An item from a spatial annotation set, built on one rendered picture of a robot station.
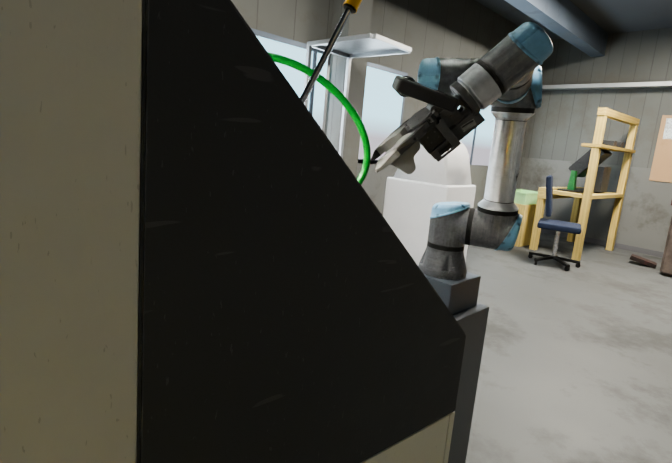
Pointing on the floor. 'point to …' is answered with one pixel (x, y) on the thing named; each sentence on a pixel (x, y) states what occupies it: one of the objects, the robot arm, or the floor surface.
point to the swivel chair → (555, 229)
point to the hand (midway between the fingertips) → (375, 159)
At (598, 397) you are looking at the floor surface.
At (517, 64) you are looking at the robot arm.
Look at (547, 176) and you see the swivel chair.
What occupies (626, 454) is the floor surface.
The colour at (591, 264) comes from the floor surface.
